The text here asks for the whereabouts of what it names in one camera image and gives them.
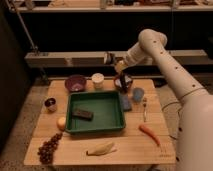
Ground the red grape bunch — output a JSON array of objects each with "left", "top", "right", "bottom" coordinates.
[{"left": 37, "top": 133, "right": 62, "bottom": 164}]

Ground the black floor cable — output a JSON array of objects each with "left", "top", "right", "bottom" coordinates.
[{"left": 161, "top": 99, "right": 183, "bottom": 141}]

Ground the yellow banana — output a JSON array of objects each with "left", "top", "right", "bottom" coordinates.
[{"left": 86, "top": 142, "right": 115, "bottom": 156}]

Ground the purple bowl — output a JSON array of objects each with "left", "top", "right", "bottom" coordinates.
[{"left": 65, "top": 74, "right": 87, "bottom": 92}]

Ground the light blue cup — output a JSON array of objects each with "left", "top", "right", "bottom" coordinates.
[{"left": 132, "top": 87, "right": 144, "bottom": 102}]

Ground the small dark cup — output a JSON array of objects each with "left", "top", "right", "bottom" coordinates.
[{"left": 44, "top": 98, "right": 57, "bottom": 112}]

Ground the white cloth in bowl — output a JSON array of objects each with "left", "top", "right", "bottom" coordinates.
[{"left": 115, "top": 75, "right": 133, "bottom": 88}]

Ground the white metal shelf beam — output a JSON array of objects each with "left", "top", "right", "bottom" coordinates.
[{"left": 25, "top": 50, "right": 213, "bottom": 68}]

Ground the dark red bowl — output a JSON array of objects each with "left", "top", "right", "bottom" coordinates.
[{"left": 114, "top": 73, "right": 133, "bottom": 93}]

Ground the green plastic tray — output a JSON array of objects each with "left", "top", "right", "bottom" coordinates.
[{"left": 65, "top": 91, "right": 126, "bottom": 134}]

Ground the orange carrot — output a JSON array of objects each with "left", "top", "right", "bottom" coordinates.
[{"left": 139, "top": 124, "right": 160, "bottom": 146}]

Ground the silver fork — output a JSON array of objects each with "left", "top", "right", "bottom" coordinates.
[{"left": 143, "top": 97, "right": 147, "bottom": 122}]

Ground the blue sponge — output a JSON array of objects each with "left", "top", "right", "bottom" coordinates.
[{"left": 120, "top": 94, "right": 132, "bottom": 111}]

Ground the white paper cup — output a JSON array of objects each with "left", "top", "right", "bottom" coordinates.
[{"left": 91, "top": 73, "right": 104, "bottom": 89}]

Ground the black rectangular block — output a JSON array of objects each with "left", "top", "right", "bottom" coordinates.
[{"left": 72, "top": 109, "right": 93, "bottom": 120}]

